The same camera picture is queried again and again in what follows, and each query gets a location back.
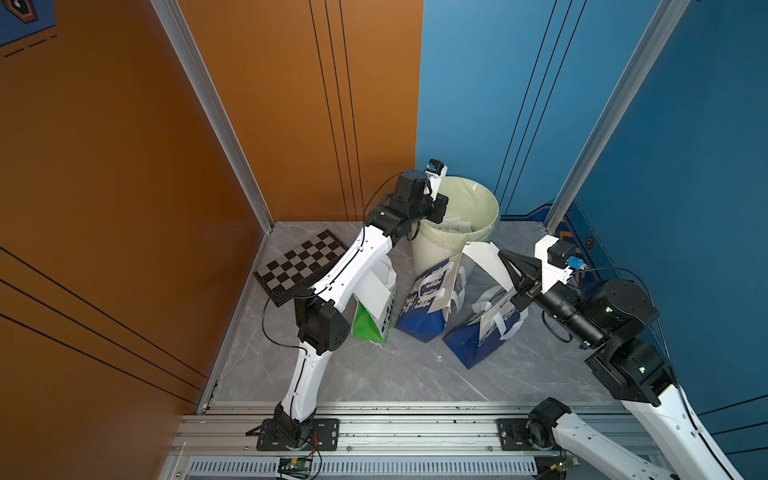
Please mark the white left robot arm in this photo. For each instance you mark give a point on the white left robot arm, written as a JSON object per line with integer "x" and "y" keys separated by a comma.
{"x": 319, "y": 309}

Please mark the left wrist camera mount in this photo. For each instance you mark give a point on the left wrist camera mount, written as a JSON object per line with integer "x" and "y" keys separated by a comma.
{"x": 435, "y": 172}

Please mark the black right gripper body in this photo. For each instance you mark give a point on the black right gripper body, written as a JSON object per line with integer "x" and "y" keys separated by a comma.
{"x": 529, "y": 295}

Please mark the aluminium corner post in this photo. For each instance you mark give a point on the aluminium corner post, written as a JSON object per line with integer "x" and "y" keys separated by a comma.
{"x": 654, "y": 38}
{"x": 186, "y": 49}

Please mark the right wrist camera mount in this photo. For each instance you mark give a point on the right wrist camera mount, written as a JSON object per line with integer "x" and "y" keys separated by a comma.
{"x": 559, "y": 262}

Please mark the green white paper bag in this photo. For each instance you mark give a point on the green white paper bag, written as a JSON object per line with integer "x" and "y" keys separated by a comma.
{"x": 364, "y": 327}

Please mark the green circuit board left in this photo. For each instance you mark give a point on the green circuit board left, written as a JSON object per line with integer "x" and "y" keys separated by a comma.
{"x": 295, "y": 468}

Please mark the blue white bag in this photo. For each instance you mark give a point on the blue white bag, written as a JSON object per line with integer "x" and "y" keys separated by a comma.
{"x": 493, "y": 321}
{"x": 433, "y": 297}

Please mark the aluminium corner post right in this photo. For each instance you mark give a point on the aluminium corner post right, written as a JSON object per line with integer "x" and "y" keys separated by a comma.
{"x": 654, "y": 38}

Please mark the aluminium corner post left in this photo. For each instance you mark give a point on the aluminium corner post left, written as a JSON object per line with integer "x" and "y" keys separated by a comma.
{"x": 186, "y": 49}

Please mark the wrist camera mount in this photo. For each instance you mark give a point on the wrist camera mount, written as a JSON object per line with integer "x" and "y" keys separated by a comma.
{"x": 435, "y": 172}
{"x": 559, "y": 262}

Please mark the white receipt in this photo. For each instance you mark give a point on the white receipt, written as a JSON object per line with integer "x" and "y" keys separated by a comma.
{"x": 486, "y": 256}
{"x": 376, "y": 291}

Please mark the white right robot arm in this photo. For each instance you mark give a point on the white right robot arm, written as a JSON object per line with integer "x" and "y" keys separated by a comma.
{"x": 634, "y": 372}

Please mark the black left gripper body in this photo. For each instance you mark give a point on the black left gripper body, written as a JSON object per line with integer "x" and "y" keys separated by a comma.
{"x": 436, "y": 208}

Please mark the pale green trash bin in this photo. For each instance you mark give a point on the pale green trash bin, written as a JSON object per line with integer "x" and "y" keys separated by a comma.
{"x": 472, "y": 215}

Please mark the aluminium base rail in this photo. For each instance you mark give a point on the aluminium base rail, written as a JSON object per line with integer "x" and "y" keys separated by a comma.
{"x": 372, "y": 440}

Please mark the black white chessboard box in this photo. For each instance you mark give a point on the black white chessboard box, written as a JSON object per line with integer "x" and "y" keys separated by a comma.
{"x": 294, "y": 272}

